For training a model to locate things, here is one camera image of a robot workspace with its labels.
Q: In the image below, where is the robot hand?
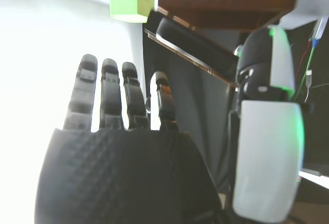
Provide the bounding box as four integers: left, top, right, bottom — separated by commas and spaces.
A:
34, 25, 306, 224

